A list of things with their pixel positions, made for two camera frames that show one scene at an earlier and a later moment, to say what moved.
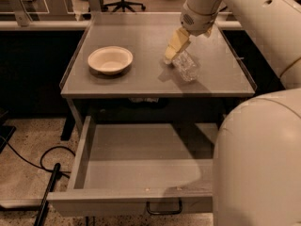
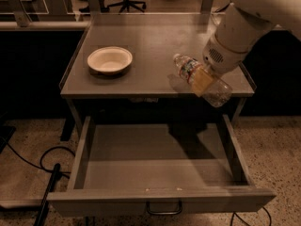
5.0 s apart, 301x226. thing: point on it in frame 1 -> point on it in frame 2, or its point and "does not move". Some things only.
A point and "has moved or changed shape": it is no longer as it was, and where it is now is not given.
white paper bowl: (110, 60) does not move
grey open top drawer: (138, 169) does not move
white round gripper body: (198, 23) -> (218, 58)
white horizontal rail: (222, 24) does not move
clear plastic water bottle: (186, 66) has moved or changed shape
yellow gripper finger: (179, 40) -> (200, 82)
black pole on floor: (51, 185) does not move
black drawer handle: (181, 206) does not move
